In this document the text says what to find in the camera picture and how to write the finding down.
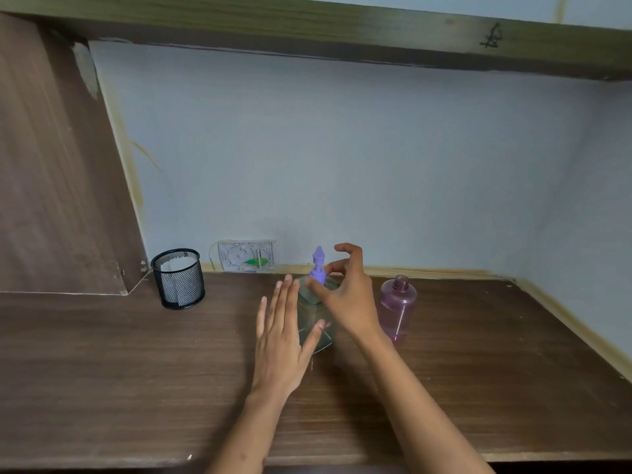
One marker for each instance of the person's right middle finger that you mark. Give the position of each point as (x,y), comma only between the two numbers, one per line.
(335,266)

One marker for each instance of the person's right thumb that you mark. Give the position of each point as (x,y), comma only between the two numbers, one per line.
(319,292)

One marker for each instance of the person's left middle finger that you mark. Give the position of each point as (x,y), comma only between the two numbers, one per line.
(286,303)

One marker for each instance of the white wall socket plate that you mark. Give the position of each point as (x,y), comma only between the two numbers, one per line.
(246,255)

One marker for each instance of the black mesh pen holder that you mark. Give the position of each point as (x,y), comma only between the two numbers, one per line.
(178,286)

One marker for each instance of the white paper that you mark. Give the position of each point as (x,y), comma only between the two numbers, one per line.
(178,265)

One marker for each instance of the wooden shelf board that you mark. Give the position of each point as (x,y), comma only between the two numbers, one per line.
(316,29)

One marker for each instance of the person's right forearm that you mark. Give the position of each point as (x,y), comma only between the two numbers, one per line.
(419,414)

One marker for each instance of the person's right hand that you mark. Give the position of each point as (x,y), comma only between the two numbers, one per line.
(353,301)

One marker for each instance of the person's left thumb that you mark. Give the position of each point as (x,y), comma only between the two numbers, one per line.
(314,338)

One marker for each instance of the person's left little finger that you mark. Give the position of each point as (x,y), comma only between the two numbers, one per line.
(261,318)

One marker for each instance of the person's left hand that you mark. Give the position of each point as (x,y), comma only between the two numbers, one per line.
(279,355)

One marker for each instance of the purple pump dispenser head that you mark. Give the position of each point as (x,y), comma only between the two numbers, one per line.
(318,266)

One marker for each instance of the brown wooden side panel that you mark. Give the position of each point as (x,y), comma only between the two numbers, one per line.
(54,182)

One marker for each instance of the pink plastic bottle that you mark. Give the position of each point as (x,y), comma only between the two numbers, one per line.
(397,306)

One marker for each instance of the person's left forearm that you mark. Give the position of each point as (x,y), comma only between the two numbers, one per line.
(249,434)

